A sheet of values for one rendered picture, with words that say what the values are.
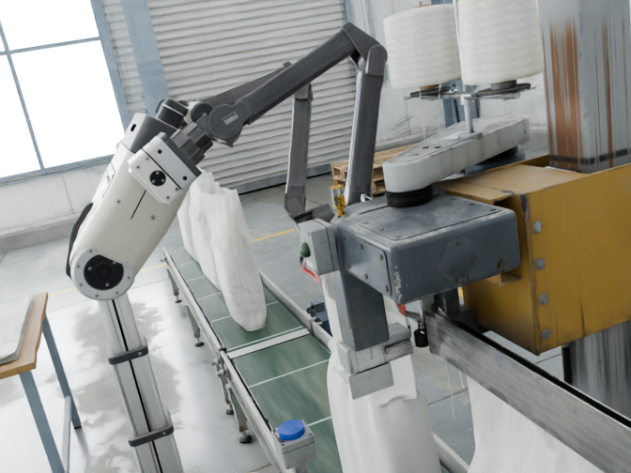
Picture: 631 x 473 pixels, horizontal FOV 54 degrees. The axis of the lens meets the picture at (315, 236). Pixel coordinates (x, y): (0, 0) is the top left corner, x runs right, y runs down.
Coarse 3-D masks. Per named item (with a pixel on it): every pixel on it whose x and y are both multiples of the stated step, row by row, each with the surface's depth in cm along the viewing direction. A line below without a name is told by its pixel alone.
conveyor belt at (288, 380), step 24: (312, 336) 296; (240, 360) 284; (264, 360) 280; (288, 360) 276; (312, 360) 272; (264, 384) 259; (288, 384) 256; (312, 384) 252; (264, 408) 241; (288, 408) 237; (312, 408) 235; (312, 432) 220; (336, 456) 204
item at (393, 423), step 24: (336, 312) 155; (336, 336) 160; (336, 360) 168; (408, 360) 141; (336, 384) 170; (408, 384) 144; (336, 408) 176; (360, 408) 156; (384, 408) 149; (408, 408) 149; (336, 432) 180; (360, 432) 158; (384, 432) 149; (408, 432) 149; (432, 432) 152; (360, 456) 163; (384, 456) 151; (408, 456) 150; (432, 456) 152
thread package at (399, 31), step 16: (400, 16) 127; (416, 16) 126; (432, 16) 125; (448, 16) 126; (384, 32) 133; (400, 32) 128; (416, 32) 126; (432, 32) 126; (448, 32) 127; (400, 48) 129; (416, 48) 127; (432, 48) 127; (448, 48) 127; (400, 64) 130; (416, 64) 128; (432, 64) 128; (448, 64) 128; (400, 80) 132; (416, 80) 129; (432, 80) 128; (448, 80) 129
